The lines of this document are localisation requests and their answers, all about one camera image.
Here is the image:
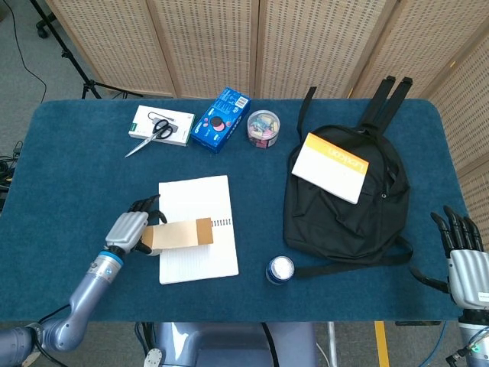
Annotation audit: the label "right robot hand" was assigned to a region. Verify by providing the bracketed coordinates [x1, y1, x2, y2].
[409, 205, 489, 309]

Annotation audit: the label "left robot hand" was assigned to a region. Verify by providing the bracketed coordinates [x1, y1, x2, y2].
[104, 194, 168, 258]

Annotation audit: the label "brown and cream bookmark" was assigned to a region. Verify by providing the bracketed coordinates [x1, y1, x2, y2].
[140, 217, 215, 256]

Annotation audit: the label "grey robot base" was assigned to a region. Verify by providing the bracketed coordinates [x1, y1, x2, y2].
[134, 321, 318, 367]

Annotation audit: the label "white and orange book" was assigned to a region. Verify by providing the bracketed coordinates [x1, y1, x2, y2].
[291, 132, 371, 205]

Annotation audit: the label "blue table mat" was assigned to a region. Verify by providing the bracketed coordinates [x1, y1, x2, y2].
[0, 98, 471, 323]

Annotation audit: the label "white spiral notebook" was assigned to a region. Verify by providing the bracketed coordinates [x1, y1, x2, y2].
[157, 174, 240, 285]

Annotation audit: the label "white product box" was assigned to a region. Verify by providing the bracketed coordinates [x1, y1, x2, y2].
[128, 105, 196, 147]

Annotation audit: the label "black backpack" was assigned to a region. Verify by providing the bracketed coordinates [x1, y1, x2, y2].
[283, 76, 415, 279]

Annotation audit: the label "blue cookie box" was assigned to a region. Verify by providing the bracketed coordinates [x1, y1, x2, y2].
[189, 86, 253, 154]

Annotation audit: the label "blue can with white lid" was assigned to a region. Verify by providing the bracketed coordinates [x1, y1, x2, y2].
[265, 255, 296, 286]

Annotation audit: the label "clear jar of clips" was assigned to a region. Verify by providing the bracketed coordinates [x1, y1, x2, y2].
[246, 109, 281, 150]

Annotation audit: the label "black tripod stand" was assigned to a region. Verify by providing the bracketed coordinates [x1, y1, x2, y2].
[29, 0, 143, 100]

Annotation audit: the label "wooden folding screen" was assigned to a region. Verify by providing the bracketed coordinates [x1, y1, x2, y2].
[44, 0, 489, 242]

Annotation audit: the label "black handled scissors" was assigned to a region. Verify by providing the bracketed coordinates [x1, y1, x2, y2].
[124, 119, 173, 158]

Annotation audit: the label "bundle of cables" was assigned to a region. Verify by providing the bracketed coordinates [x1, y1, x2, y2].
[0, 140, 24, 213]

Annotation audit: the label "black floor cable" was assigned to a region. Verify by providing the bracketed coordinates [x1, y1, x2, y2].
[3, 0, 47, 105]

